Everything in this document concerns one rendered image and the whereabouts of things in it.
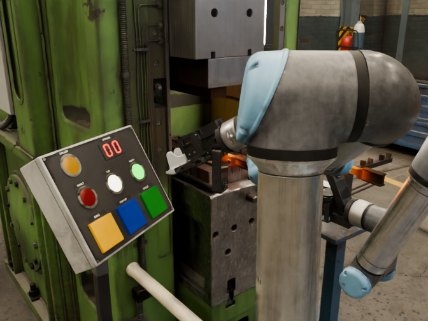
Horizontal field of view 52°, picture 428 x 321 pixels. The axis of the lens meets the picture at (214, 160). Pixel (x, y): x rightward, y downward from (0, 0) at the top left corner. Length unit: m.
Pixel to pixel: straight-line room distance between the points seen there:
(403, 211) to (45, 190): 0.79
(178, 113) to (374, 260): 1.18
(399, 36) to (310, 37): 2.14
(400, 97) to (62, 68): 1.40
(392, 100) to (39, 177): 0.78
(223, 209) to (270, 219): 0.98
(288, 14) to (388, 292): 1.67
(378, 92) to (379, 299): 2.24
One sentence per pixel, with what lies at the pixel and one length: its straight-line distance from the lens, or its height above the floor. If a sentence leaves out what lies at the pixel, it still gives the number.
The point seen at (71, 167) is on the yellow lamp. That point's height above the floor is 1.16.
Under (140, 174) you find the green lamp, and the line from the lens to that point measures 1.23.
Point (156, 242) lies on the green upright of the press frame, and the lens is 1.68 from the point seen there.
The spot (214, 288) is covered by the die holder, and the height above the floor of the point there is 0.55.
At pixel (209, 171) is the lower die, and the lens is 1.54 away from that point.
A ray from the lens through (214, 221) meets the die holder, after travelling 1.54.
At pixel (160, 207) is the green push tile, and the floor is 0.99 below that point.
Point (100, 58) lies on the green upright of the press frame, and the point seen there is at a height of 1.37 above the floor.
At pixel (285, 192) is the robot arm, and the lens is 0.55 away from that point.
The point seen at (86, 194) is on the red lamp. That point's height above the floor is 1.10.
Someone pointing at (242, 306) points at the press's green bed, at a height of 0.40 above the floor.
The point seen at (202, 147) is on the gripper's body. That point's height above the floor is 1.19.
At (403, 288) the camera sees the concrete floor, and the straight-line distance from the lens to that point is 2.85.
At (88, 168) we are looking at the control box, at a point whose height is 1.14.
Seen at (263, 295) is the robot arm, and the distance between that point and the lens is 0.61.
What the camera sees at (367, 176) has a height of 0.95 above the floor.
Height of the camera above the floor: 1.50
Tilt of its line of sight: 18 degrees down
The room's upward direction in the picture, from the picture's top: straight up
